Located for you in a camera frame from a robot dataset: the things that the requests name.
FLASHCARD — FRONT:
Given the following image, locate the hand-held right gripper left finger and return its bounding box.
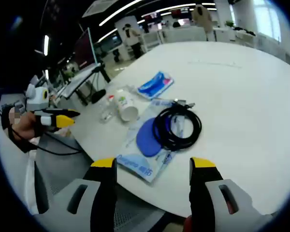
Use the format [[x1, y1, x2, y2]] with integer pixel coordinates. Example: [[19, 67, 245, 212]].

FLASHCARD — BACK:
[[35, 157, 118, 232]]

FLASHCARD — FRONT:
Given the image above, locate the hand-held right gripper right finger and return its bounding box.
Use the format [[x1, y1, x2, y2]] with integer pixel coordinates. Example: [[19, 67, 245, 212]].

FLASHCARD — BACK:
[[188, 157, 274, 232]]

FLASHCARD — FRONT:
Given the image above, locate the clear package with blue pad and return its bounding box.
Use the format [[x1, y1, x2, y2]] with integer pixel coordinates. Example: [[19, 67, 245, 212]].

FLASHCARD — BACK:
[[116, 98, 186, 184]]

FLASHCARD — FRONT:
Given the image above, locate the clear plastic bottle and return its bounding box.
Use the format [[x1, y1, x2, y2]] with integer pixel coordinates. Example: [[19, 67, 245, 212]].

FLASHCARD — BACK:
[[99, 93, 119, 124]]

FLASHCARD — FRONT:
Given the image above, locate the white paper cup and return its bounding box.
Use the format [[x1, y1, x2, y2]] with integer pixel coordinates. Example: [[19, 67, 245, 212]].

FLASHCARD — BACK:
[[114, 88, 139, 122]]

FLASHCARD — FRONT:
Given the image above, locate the blue plastic packet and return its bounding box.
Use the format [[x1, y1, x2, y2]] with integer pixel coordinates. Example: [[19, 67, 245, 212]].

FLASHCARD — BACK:
[[137, 71, 175, 101]]

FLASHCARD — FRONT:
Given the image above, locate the person's left hand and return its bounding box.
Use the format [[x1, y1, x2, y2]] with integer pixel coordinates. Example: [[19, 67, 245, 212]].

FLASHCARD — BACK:
[[15, 112, 51, 141]]

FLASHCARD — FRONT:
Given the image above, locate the person's right hand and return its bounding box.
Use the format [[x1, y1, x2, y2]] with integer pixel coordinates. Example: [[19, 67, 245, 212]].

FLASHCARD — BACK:
[[184, 216, 193, 232]]

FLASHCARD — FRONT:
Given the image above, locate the grey mesh chair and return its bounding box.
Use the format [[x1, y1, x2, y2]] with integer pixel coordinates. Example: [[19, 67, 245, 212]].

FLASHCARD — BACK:
[[36, 134, 166, 232]]

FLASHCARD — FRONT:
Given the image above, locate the black computer mouse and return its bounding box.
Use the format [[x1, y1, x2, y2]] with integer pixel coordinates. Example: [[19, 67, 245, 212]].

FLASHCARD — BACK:
[[90, 88, 107, 104]]

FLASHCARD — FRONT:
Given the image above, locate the black monitor stand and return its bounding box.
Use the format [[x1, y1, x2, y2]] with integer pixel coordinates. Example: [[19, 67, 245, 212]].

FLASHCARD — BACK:
[[91, 61, 111, 84]]

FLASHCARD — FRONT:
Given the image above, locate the computer monitor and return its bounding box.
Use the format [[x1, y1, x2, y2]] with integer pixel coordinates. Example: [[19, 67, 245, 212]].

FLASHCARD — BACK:
[[74, 27, 98, 70]]

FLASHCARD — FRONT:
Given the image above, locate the white table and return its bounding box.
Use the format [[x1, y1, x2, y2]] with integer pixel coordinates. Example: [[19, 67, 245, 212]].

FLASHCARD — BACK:
[[71, 41, 290, 218]]

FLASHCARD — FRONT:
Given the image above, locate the ceiling light strip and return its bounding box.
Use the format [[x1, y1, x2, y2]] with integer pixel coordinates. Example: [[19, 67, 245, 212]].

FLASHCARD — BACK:
[[99, 0, 145, 27]]

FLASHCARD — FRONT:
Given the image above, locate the small window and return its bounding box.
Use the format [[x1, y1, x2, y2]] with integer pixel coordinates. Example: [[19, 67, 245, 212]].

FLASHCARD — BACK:
[[252, 0, 281, 42]]

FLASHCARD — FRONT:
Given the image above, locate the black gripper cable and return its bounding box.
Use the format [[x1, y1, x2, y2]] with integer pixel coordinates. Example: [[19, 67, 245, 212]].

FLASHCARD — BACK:
[[8, 125, 83, 156]]

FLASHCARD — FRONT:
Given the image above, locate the white table cable cover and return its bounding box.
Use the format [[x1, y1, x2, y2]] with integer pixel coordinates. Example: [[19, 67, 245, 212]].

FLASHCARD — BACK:
[[187, 60, 243, 70]]

